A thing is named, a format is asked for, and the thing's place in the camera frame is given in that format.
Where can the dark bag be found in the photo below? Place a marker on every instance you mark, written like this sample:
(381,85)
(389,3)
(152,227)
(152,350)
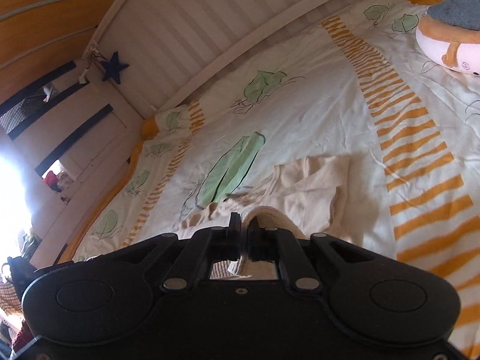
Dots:
(18,270)

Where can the beige printed sweater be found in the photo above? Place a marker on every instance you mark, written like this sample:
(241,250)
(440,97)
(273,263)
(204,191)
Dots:
(315,187)

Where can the white wooden bed frame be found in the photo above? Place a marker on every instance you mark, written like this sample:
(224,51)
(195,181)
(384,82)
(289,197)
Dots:
(187,26)

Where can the pink plush pillow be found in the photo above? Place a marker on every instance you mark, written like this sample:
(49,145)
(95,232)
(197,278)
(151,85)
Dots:
(438,48)

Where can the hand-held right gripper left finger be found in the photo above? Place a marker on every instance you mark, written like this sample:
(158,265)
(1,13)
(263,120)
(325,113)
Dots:
(234,234)

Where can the grey folded cloth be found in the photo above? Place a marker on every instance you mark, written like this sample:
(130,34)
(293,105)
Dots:
(461,3)

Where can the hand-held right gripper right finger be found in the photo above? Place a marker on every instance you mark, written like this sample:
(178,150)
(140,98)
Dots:
(253,236)

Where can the red clothes pile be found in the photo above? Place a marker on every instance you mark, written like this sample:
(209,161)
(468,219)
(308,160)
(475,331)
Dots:
(50,178)

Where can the dark blue star decoration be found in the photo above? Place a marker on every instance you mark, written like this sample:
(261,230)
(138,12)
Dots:
(113,68)

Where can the leaf-print striped duvet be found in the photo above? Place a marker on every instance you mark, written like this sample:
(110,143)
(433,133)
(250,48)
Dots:
(318,93)

